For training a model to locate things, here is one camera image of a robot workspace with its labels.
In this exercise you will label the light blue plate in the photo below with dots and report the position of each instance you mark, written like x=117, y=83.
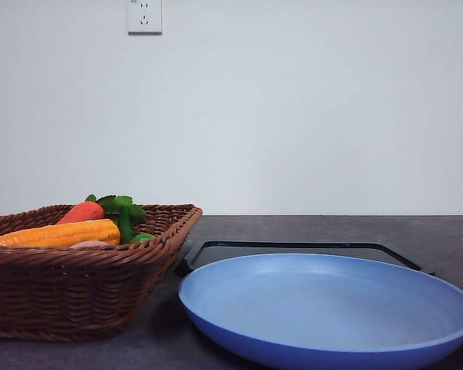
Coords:
x=323, y=312

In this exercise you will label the brown egg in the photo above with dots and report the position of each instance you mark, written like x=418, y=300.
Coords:
x=92, y=244

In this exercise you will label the brown wicker basket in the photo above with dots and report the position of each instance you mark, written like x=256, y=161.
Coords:
x=91, y=290

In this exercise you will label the dark green tray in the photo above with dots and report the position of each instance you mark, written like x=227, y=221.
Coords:
x=212, y=251

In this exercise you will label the green toy pepper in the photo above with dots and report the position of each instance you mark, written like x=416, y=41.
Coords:
x=143, y=237

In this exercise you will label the green toy leafy vegetable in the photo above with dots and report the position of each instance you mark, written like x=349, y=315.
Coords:
x=126, y=214

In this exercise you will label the yellow toy corn cob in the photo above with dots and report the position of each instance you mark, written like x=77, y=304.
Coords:
x=103, y=231

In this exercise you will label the orange toy carrot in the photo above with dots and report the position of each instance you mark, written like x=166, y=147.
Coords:
x=86, y=210

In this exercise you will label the white wall socket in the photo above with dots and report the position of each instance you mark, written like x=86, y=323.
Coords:
x=144, y=17

